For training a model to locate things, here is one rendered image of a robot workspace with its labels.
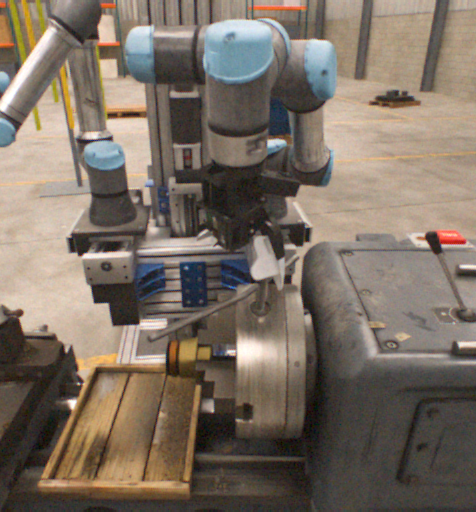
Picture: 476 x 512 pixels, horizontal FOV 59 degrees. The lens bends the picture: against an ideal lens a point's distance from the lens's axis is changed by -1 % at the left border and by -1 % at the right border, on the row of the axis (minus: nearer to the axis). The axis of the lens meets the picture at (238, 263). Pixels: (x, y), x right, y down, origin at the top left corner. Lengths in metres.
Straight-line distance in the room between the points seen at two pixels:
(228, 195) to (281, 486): 0.64
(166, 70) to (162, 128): 0.85
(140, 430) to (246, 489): 0.28
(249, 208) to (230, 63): 0.19
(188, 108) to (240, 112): 0.87
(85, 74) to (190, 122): 0.34
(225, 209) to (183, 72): 0.19
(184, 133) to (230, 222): 0.86
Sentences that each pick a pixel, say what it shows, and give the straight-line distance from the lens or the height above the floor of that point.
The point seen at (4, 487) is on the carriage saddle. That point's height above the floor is 0.89.
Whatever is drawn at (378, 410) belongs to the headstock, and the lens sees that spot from 0.74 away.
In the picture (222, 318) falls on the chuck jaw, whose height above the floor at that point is 1.16.
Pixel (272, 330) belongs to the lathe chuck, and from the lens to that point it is 0.77.
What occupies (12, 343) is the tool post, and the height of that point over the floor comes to 1.07.
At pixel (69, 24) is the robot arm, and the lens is 1.30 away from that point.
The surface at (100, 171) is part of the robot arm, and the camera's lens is 1.34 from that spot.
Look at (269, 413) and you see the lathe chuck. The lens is 0.80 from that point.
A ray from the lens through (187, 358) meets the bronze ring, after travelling 0.89.
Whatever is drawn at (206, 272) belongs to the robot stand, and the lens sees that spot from 1.43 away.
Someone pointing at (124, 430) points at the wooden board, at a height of 0.88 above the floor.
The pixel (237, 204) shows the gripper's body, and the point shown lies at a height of 1.48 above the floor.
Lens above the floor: 1.68
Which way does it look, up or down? 28 degrees down
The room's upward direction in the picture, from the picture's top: straight up
